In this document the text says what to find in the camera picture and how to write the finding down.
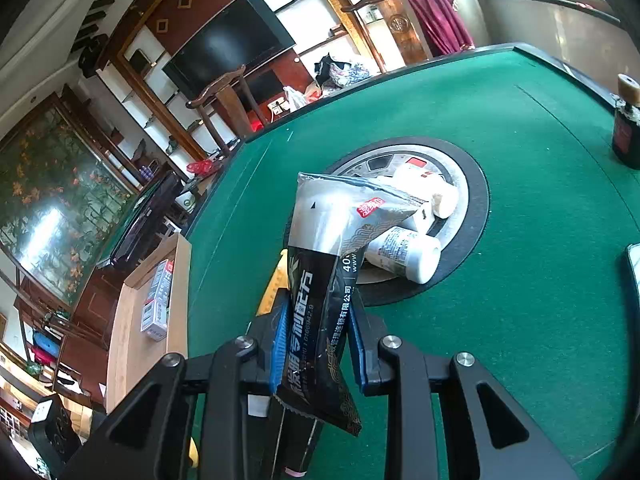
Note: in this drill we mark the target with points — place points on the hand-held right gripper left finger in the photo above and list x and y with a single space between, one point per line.
280 350

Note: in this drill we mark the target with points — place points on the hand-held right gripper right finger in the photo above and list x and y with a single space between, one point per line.
356 355

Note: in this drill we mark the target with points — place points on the cardboard box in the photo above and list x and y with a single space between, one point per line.
177 310

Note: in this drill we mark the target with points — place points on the plain white bottle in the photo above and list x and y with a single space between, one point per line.
405 252

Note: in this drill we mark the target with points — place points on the black silver patterned packet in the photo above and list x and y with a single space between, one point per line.
320 240

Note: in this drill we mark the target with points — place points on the white bottle with red label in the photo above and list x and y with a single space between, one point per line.
425 182

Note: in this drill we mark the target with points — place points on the small white red carton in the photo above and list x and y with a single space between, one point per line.
157 300

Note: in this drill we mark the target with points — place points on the dark game table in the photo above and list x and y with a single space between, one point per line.
145 220

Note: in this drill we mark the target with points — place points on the round table control panel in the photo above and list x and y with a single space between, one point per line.
470 200

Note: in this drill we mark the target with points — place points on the red plastic bag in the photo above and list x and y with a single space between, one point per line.
202 166

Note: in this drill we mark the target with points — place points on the wooden armchair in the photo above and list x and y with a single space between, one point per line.
225 105

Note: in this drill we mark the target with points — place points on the white plastic bag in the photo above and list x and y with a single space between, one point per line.
295 97

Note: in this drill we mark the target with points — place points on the large flower painting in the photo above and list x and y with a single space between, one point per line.
55 195

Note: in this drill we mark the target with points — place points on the pile of bags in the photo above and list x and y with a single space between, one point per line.
345 72

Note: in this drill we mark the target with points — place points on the wooden display shelf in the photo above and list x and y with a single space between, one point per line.
150 80

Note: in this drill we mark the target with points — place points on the black television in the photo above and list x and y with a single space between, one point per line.
230 45

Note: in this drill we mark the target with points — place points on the carved wooden chair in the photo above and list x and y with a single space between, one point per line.
395 20

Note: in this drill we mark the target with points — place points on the dark red cloth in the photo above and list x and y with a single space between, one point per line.
440 15

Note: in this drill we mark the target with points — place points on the dark bottle with cork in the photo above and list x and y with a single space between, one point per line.
627 130

